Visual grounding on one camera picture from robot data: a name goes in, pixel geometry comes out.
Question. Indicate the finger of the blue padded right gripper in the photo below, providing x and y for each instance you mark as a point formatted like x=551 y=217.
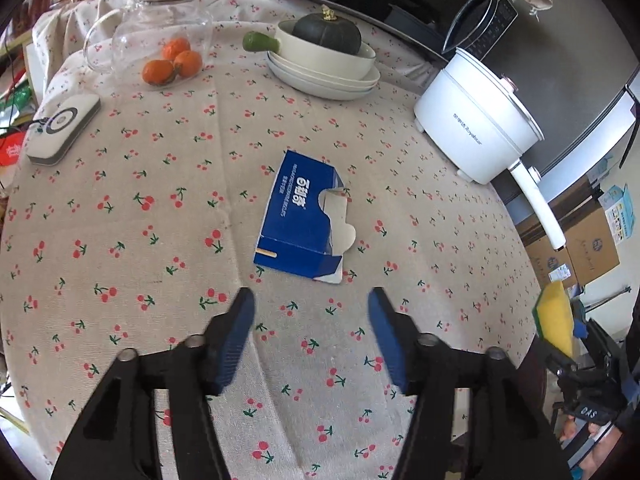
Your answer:
x=508 y=439

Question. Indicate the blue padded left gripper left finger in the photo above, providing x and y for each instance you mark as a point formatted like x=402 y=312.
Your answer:
x=114 y=436

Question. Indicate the blue tipped left gripper right finger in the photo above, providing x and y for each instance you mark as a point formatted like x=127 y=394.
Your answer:
x=580 y=330

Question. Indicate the yellow green sponge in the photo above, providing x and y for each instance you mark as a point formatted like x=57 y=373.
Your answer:
x=554 y=318

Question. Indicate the dark blue carton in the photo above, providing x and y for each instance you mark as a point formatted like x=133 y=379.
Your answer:
x=305 y=231

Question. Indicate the person's right hand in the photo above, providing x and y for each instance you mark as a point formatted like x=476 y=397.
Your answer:
x=606 y=441

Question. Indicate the lower cardboard box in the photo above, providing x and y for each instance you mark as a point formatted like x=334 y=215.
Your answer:
x=551 y=265

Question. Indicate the cardboard box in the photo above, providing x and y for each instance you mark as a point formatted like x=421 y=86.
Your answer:
x=590 y=243
x=551 y=265

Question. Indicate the upper cardboard box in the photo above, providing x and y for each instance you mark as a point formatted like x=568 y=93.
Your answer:
x=590 y=243

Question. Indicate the light blue printed box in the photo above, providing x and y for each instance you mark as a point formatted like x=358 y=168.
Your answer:
x=619 y=212

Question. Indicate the cherry print tablecloth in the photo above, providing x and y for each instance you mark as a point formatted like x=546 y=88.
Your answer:
x=147 y=228

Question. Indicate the white electric cooking pot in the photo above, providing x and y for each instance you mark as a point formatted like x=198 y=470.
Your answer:
x=477 y=121

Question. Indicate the grey refrigerator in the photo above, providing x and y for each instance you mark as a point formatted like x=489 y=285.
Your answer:
x=573 y=68

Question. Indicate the stacked cream plates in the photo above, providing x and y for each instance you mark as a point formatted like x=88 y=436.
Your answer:
x=322 y=85

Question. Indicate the cream ceramic bowl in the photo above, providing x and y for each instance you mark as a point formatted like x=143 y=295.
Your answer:
x=319 y=59

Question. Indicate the dark green pumpkin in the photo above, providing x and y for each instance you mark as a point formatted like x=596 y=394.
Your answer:
x=329 y=30

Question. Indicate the glass pitcher with wooden lid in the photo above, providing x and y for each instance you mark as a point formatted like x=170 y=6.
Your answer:
x=122 y=40

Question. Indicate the white wireless charger pad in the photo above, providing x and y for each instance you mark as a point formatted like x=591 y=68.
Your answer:
x=62 y=129

